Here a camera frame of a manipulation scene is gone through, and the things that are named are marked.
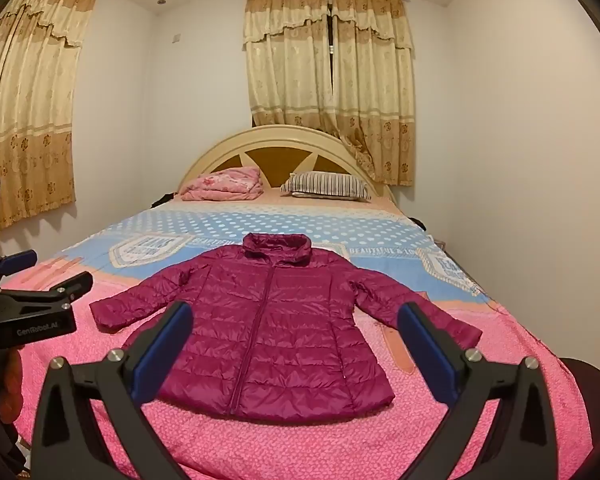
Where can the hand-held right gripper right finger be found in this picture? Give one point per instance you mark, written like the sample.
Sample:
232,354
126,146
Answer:
426,352

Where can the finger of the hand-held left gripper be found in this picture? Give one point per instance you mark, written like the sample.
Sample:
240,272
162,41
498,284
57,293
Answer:
19,260
55,287

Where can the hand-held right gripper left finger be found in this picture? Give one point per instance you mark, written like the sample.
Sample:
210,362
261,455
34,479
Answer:
164,352

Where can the magenta puffer jacket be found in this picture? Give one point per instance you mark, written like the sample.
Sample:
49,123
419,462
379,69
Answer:
280,335

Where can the dark bedside object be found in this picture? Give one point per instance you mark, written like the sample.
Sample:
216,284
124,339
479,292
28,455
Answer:
162,200
420,223

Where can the pink and blue printed blanket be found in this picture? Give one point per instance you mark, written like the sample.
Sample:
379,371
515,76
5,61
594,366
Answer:
330,452

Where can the wide beige patterned curtain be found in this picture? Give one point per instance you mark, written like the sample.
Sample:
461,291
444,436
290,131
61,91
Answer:
27,110

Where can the dark red round object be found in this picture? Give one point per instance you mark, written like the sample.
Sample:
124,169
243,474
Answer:
592,400

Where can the pink folded quilt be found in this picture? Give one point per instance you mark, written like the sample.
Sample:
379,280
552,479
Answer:
225,182

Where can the striped pillow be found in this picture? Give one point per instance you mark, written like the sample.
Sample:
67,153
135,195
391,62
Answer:
325,185

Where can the cream wooden bed headboard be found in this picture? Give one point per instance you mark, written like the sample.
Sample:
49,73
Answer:
275,152

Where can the beige patterned curtain panel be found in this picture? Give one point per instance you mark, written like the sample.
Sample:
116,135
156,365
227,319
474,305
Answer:
287,60
375,85

